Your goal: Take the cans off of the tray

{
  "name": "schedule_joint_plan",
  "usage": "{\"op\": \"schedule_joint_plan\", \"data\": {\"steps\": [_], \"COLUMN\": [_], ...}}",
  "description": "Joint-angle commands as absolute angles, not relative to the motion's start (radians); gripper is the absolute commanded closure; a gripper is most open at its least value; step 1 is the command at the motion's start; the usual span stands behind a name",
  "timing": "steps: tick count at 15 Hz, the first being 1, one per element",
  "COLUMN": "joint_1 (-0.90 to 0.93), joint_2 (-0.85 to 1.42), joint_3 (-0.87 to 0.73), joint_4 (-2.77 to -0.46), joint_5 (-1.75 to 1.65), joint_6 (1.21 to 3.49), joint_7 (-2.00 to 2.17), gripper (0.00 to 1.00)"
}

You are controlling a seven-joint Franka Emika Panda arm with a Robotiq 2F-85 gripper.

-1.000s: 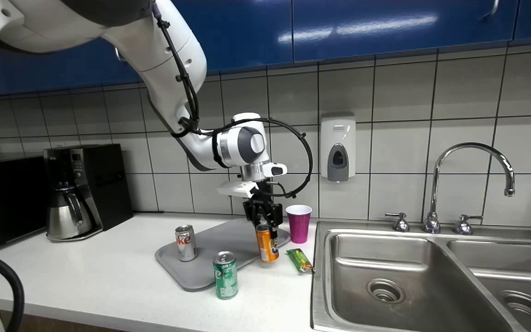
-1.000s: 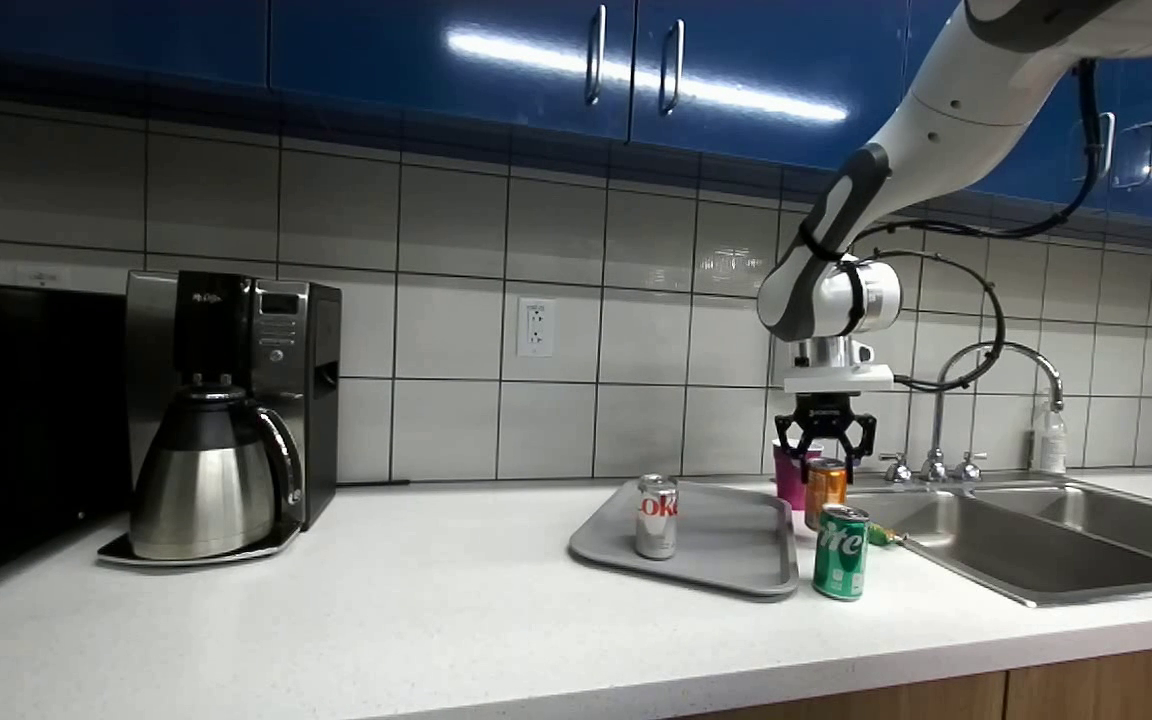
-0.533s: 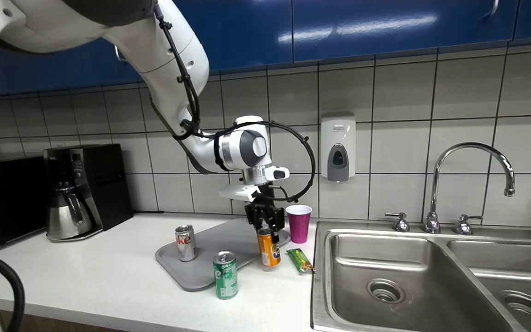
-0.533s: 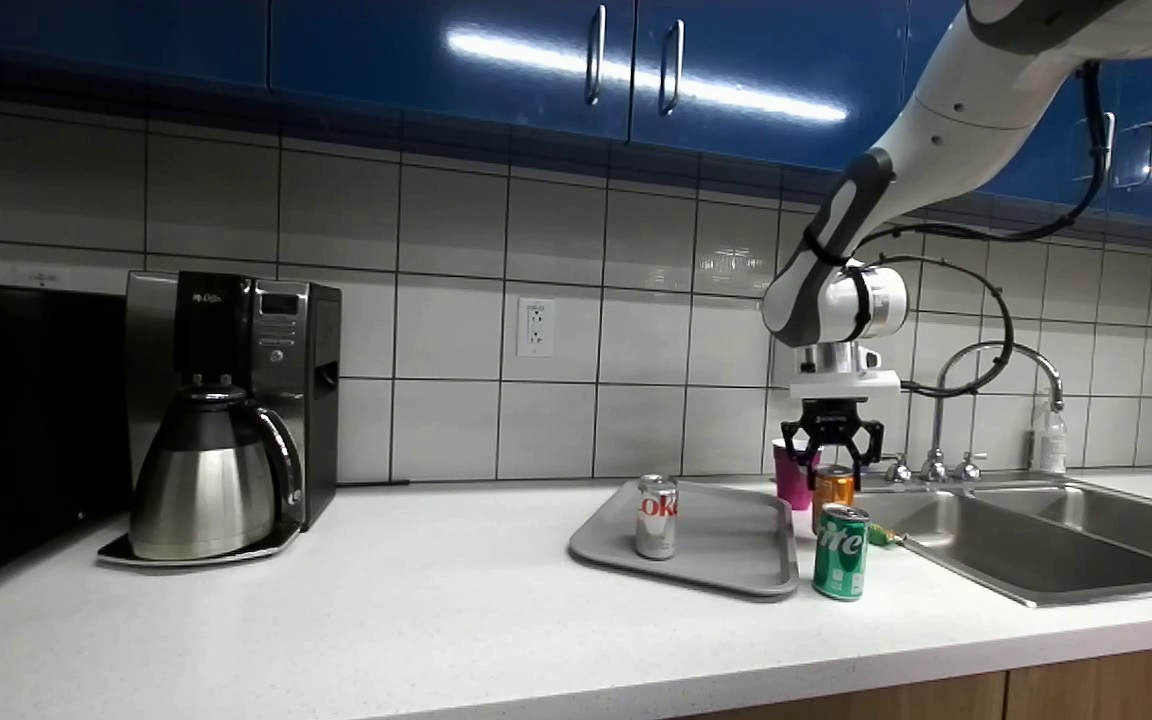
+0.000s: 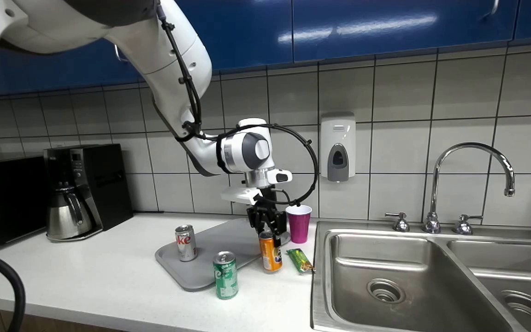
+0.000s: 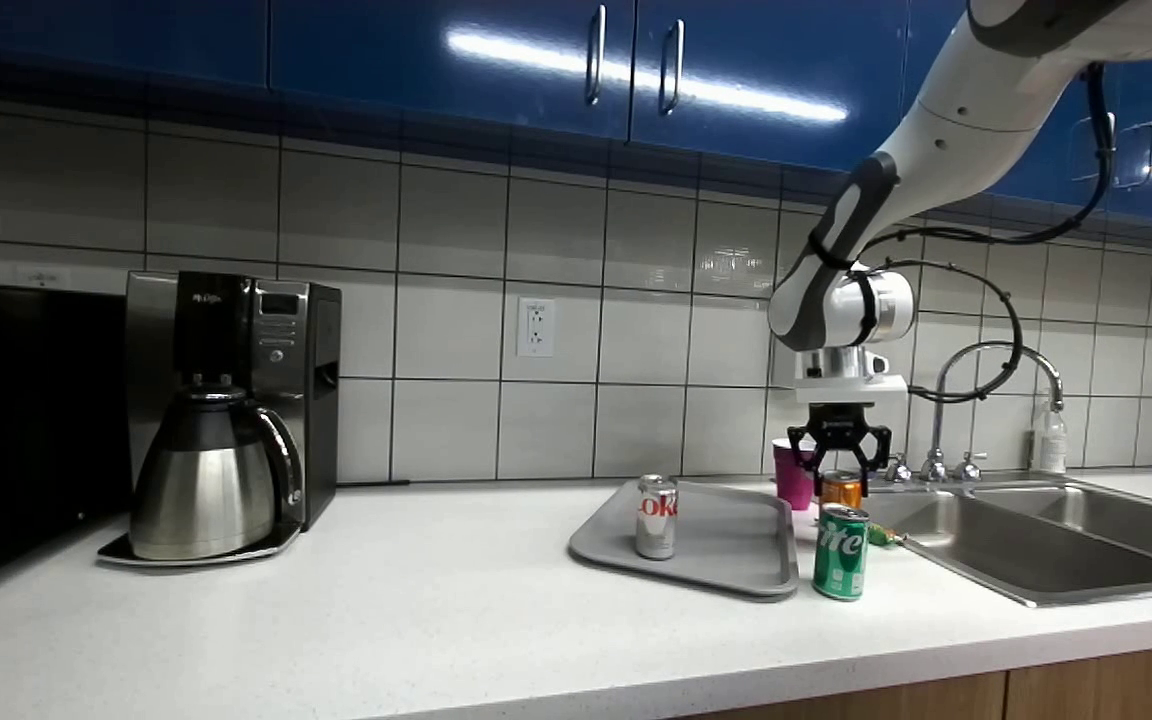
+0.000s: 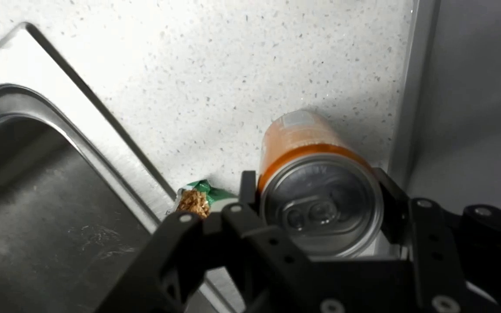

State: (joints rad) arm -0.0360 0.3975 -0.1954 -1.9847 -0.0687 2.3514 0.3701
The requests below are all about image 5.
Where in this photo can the white wall soap dispenser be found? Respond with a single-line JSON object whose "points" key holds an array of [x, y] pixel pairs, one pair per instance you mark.
{"points": [[338, 148]]}

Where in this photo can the orange soda can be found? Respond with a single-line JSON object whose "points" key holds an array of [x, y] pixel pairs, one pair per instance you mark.
{"points": [[270, 255]]}

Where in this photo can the steel coffee carafe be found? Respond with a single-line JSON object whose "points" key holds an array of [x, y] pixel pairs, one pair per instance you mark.
{"points": [[65, 214]]}

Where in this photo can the green snack packet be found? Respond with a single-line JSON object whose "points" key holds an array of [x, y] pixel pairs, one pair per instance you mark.
{"points": [[300, 260]]}

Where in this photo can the silver Diet Coke can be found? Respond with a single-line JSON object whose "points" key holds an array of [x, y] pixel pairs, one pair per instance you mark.
{"points": [[185, 242]]}

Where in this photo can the black steel coffee maker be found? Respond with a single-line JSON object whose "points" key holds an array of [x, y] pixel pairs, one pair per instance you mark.
{"points": [[102, 177]]}

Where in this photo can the green soda can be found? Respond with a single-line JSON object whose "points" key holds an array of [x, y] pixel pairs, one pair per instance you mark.
{"points": [[226, 277]]}

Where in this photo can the magenta plastic cup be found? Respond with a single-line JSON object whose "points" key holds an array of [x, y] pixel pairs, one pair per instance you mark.
{"points": [[300, 223]]}

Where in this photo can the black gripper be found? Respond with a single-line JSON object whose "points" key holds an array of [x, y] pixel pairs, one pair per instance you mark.
{"points": [[266, 214]]}

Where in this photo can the blue upper cabinets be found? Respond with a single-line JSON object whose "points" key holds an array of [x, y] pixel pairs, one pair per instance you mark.
{"points": [[351, 28]]}

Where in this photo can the black microwave oven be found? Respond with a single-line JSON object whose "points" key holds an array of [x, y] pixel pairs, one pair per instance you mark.
{"points": [[8, 199]]}

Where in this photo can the chrome gooseneck faucet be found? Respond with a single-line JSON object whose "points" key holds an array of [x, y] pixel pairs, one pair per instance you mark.
{"points": [[469, 146]]}

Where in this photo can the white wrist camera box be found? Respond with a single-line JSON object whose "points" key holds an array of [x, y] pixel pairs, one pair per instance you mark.
{"points": [[241, 196]]}

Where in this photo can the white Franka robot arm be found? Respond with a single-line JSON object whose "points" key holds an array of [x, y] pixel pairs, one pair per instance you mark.
{"points": [[167, 67]]}

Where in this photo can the stainless steel double sink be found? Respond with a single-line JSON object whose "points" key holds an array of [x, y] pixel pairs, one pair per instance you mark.
{"points": [[414, 277]]}

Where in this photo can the grey plastic tray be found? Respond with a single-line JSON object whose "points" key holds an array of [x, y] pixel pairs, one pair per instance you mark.
{"points": [[211, 245]]}

